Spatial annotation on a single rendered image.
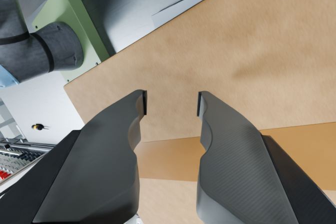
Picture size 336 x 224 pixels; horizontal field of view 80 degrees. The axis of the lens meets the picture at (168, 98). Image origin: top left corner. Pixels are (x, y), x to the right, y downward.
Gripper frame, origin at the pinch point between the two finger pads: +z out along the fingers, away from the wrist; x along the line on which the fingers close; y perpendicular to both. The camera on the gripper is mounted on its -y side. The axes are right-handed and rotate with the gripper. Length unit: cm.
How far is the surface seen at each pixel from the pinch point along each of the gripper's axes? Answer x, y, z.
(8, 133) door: -305, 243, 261
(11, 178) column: -51, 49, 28
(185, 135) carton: 1.2, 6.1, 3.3
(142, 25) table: -8.4, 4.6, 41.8
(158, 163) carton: -1.5, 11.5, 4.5
